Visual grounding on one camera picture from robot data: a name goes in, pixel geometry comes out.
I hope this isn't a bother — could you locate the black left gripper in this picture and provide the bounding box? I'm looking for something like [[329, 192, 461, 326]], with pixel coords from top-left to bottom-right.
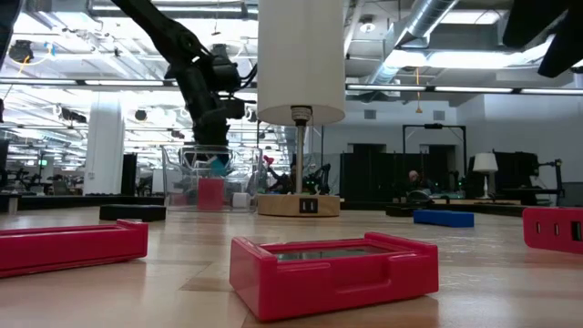
[[166, 43, 248, 178]]

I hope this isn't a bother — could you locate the small red wall charger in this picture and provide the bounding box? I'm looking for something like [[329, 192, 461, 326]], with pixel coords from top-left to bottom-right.
[[196, 177, 226, 212]]

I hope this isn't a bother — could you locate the black rectangular device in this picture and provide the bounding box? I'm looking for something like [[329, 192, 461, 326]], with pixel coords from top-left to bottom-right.
[[98, 203, 168, 223]]

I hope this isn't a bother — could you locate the large red USB charger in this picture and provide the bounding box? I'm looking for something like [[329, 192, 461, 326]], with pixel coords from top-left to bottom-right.
[[522, 206, 583, 255]]

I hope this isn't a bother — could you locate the blue rectangular block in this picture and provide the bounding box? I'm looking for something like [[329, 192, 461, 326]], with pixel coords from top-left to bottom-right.
[[413, 209, 476, 229]]

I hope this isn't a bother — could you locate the clear plastic bin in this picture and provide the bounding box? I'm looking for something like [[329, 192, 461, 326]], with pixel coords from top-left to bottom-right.
[[160, 144, 264, 214]]

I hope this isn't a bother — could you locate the person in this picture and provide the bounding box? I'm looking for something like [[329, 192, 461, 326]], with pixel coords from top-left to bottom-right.
[[406, 169, 429, 195], [280, 161, 298, 195]]

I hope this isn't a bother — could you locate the black tall cabinet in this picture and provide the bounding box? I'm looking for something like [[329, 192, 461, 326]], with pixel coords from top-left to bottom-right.
[[120, 153, 138, 196]]

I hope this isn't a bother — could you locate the long ceiling light bar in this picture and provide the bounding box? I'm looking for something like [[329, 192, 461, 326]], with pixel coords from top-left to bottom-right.
[[344, 83, 583, 96], [0, 77, 179, 87]]

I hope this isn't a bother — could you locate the white round column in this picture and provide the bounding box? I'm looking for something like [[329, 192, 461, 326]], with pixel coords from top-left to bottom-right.
[[83, 97, 126, 196]]

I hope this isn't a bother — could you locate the white shade wooden base lamp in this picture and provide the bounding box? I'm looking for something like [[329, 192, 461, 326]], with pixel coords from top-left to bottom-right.
[[256, 0, 346, 219]]

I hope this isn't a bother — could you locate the black background workstation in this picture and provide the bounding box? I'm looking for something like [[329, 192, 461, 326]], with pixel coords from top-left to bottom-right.
[[494, 151, 566, 207]]

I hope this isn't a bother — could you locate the small white background lamp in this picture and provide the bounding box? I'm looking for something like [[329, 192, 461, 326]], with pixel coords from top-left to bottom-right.
[[472, 152, 499, 200]]

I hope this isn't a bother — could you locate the black room divider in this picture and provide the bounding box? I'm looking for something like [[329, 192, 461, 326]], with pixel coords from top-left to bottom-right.
[[339, 152, 456, 206]]

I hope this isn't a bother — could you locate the red tray, left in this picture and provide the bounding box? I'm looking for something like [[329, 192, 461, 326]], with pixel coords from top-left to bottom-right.
[[0, 219, 149, 279]]

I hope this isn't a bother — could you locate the silver ventilation duct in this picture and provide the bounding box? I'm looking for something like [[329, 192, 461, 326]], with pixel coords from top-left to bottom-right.
[[363, 0, 459, 86]]

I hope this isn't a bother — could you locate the black metal gantry frame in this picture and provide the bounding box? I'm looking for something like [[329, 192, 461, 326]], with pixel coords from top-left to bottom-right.
[[402, 123, 467, 192]]

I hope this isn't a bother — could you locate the black aluminium table frame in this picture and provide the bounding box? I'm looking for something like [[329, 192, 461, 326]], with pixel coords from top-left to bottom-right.
[[0, 193, 583, 220]]

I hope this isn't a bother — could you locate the black ceiling cable reel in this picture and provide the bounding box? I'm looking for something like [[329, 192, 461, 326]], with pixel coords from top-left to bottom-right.
[[8, 39, 36, 64]]

